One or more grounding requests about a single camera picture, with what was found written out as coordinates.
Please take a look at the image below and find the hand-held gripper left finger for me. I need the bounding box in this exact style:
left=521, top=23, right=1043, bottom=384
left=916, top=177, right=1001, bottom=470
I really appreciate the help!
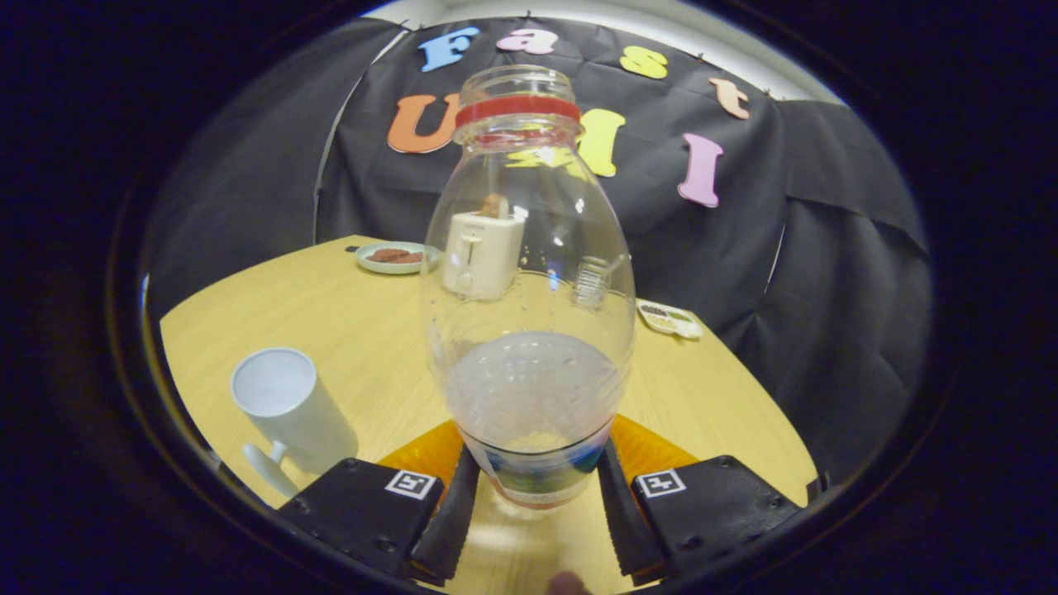
left=277, top=420, right=482, bottom=583

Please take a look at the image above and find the clear plastic juice bottle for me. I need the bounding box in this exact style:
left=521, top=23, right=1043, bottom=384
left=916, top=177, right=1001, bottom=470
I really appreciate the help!
left=420, top=64, right=637, bottom=509

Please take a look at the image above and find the pale green plate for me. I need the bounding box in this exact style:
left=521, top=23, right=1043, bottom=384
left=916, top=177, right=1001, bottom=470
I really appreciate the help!
left=355, top=241, right=441, bottom=275

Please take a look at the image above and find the white cup with handle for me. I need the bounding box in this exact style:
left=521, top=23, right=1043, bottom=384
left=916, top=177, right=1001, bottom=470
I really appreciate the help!
left=230, top=347, right=360, bottom=498

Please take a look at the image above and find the metal wire rack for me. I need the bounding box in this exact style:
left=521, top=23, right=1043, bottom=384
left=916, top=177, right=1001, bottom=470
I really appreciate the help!
left=573, top=255, right=617, bottom=311

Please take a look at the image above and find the white divided snack tray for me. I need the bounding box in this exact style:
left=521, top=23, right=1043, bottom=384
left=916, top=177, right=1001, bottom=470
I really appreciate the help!
left=636, top=299, right=705, bottom=340

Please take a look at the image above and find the cream toaster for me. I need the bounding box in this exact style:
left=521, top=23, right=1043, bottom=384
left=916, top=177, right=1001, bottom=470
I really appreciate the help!
left=442, top=207, right=526, bottom=300

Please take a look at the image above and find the wooden table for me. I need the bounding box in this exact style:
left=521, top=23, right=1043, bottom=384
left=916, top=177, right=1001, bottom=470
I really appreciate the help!
left=159, top=236, right=819, bottom=595

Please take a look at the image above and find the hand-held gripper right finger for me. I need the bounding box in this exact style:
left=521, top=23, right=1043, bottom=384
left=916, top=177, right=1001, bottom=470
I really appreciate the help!
left=597, top=413, right=807, bottom=579

